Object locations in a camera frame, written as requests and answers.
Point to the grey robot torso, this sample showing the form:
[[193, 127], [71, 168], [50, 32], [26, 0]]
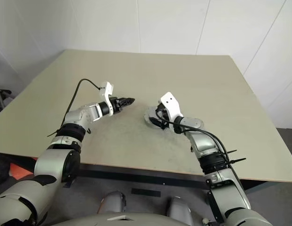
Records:
[[127, 219]]

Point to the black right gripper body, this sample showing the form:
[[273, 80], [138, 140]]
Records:
[[163, 117]]

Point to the motor stator with copper windings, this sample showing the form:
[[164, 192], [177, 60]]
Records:
[[149, 124]]

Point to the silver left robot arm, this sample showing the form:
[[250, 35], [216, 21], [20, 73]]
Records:
[[75, 115]]

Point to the black chair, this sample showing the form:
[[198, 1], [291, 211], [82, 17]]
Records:
[[1, 93]]

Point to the grey rounded robot leg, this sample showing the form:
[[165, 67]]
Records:
[[111, 202], [179, 208]]

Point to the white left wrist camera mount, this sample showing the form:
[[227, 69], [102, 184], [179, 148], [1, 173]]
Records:
[[107, 87]]

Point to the black floor strip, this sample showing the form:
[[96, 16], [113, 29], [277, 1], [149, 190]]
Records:
[[145, 192]]

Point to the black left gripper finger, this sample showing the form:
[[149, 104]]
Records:
[[127, 99], [125, 104]]

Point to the small white black device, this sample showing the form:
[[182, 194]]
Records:
[[206, 221]]

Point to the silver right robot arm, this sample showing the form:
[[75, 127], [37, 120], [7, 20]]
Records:
[[202, 141]]

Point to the orange floor object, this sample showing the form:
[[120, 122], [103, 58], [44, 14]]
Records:
[[18, 171]]

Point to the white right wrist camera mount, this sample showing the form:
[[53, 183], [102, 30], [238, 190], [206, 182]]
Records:
[[171, 103]]

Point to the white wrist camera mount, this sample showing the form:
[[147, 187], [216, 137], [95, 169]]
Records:
[[107, 87], [171, 103]]

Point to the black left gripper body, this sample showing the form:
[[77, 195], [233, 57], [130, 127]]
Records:
[[115, 106]]

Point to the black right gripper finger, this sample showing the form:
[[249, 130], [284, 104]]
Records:
[[158, 123]]

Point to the black table frame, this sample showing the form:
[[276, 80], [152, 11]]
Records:
[[136, 175]]

